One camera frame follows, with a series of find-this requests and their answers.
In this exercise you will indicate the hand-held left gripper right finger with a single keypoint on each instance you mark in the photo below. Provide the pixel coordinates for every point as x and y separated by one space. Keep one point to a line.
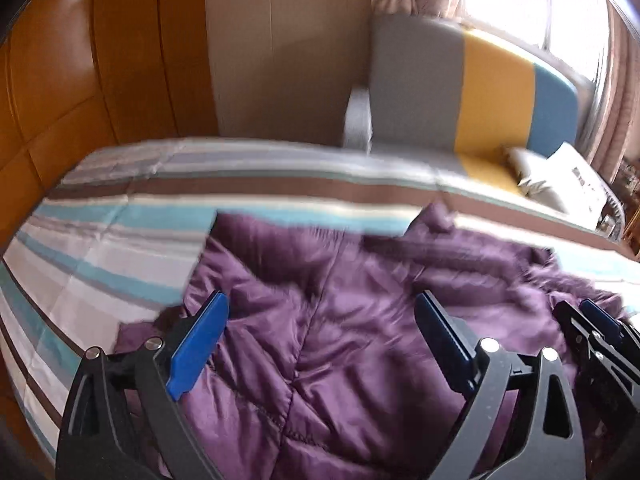
445 340

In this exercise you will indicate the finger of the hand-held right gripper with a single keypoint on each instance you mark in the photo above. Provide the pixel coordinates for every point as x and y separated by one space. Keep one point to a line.
602 317
577 327

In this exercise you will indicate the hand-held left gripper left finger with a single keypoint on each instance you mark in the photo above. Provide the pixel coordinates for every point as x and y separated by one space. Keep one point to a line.
197 345

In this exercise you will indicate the purple quilted puffer jacket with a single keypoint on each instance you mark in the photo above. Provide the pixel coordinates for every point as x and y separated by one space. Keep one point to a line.
330 320

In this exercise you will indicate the grey mesh basket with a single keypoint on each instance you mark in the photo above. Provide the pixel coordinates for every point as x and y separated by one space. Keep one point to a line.
612 215

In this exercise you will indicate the bed with striped sheet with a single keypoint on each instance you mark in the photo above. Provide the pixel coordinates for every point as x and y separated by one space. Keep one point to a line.
115 240

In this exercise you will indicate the white printed pillow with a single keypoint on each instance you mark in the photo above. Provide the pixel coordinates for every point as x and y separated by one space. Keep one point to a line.
570 180

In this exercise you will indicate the grey pillow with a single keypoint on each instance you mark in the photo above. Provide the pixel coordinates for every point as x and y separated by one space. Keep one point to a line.
527 165

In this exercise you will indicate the grey yellow blue headboard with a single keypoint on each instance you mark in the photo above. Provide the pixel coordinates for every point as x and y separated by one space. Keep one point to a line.
495 85

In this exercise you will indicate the wooden wardrobe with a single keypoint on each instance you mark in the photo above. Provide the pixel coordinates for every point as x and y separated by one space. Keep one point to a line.
100 60

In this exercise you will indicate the bright window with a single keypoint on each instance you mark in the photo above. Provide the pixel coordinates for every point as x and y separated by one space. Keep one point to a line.
530 5

